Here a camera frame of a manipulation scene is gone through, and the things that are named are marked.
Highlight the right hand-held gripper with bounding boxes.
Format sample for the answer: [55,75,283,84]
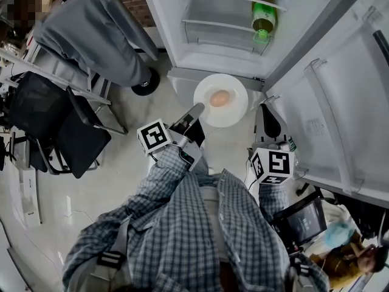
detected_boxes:
[247,103,295,184]

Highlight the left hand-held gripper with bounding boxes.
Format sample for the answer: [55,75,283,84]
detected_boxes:
[136,103,207,172]

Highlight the brown egg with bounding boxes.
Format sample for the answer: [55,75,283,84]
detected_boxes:
[208,89,231,108]

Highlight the white round plate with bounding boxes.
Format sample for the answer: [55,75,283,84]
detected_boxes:
[193,74,249,128]

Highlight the white refrigerator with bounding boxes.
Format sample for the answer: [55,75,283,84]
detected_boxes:
[138,0,389,202]

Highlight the person's right forearm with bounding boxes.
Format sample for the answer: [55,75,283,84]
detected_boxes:
[258,181,289,215]

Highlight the person's left forearm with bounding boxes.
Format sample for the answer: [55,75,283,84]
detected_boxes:
[136,144,195,212]

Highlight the clear water bottle green label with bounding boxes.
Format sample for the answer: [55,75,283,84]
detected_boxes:
[287,137,301,167]

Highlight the clear door shelf bin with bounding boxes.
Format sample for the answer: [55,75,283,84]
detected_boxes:
[303,58,365,196]
[264,94,311,179]

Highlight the black tablet screen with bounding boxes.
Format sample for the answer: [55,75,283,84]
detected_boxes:
[272,196,328,249]

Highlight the green plastic drink bottle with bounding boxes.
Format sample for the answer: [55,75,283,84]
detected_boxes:
[251,0,278,45]

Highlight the black office chair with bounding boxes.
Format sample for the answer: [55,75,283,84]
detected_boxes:
[7,71,128,179]
[315,187,389,242]

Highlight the person's plaid shirt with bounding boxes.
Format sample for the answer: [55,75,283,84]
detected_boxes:
[62,165,331,292]

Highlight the grey metal rack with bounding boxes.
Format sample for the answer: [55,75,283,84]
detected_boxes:
[0,46,112,106]

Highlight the white drawer boxes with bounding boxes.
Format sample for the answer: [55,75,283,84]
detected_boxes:
[15,169,43,224]

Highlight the black bar handle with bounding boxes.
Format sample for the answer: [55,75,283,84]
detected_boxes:
[373,30,389,61]

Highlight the grey shoulder strap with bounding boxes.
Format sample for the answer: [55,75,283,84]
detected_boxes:
[290,254,314,288]
[96,214,128,270]

